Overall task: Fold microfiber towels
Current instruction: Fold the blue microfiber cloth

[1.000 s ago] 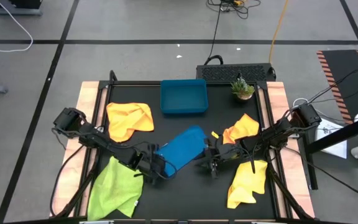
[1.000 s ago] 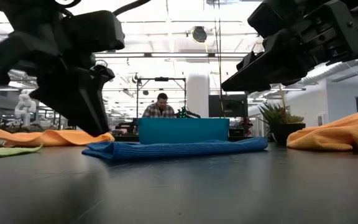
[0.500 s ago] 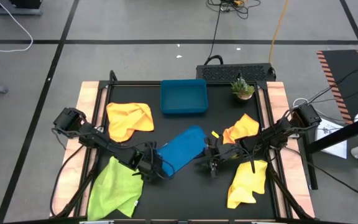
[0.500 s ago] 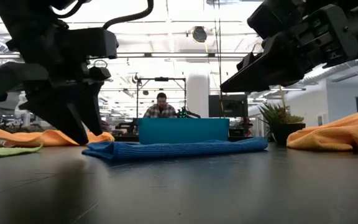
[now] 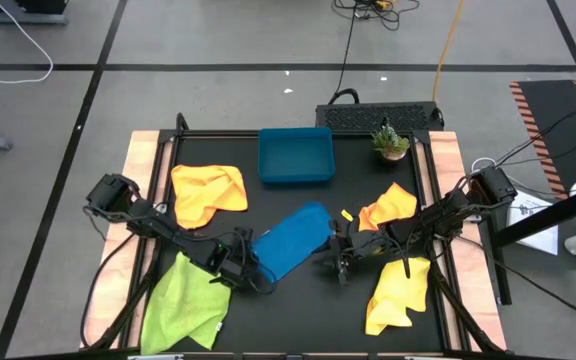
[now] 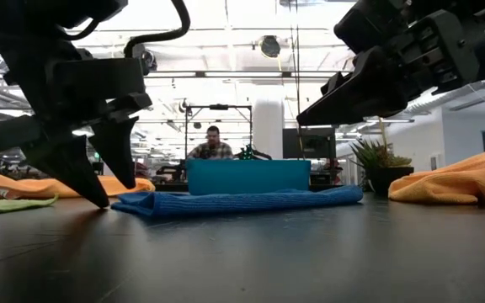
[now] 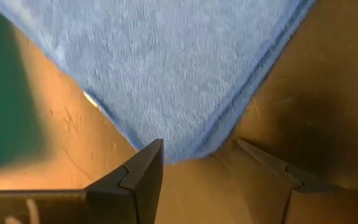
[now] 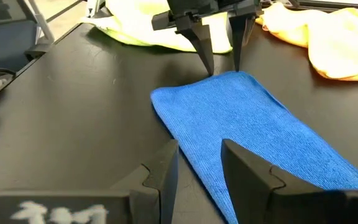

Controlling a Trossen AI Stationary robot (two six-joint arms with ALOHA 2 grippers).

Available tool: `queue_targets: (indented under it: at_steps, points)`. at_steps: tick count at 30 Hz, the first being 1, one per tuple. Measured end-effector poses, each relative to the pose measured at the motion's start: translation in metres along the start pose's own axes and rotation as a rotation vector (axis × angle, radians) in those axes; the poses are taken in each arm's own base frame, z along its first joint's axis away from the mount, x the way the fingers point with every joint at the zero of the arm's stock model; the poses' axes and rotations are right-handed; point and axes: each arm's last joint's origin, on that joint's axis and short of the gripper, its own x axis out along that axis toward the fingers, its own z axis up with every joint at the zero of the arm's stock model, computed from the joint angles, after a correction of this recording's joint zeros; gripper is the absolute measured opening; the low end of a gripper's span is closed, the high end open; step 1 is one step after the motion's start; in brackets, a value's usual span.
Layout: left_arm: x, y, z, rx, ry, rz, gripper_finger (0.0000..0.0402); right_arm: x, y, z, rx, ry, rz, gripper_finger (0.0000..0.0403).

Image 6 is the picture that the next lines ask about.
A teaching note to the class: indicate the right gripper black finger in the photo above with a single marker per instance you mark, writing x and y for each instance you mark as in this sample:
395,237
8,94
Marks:
336,82
360,97

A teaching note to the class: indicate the green spiky plant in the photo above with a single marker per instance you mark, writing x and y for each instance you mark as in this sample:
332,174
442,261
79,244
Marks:
373,157

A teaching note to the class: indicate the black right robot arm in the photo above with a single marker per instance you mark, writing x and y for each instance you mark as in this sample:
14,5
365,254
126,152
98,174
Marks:
373,21

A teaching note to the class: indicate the lime green microfiber towel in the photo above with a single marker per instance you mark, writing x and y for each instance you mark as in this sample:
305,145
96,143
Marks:
6,205

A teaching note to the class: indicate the blue plastic bin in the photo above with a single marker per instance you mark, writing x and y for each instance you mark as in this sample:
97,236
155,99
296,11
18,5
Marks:
246,177

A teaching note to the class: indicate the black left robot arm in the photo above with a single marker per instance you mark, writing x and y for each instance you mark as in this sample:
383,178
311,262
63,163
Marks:
15,25

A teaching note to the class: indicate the orange microfiber towel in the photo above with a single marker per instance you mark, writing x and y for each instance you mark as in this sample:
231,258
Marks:
457,181
49,187

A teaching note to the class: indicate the person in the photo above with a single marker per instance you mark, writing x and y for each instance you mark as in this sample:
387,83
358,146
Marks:
213,147

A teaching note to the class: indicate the black rig frame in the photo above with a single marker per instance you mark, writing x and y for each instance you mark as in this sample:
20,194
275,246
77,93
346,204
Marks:
219,107

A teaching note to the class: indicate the green device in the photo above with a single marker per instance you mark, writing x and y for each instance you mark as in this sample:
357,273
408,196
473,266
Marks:
248,152

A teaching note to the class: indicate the long ceiling light bar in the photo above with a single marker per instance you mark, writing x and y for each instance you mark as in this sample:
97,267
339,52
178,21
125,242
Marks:
242,74

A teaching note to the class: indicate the blue microfiber towel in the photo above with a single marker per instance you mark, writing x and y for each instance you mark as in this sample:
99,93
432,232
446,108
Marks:
238,203

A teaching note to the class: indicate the black monitor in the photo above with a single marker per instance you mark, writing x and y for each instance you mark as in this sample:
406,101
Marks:
310,143

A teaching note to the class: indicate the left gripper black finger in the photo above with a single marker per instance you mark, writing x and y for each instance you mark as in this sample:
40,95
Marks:
74,177
116,151

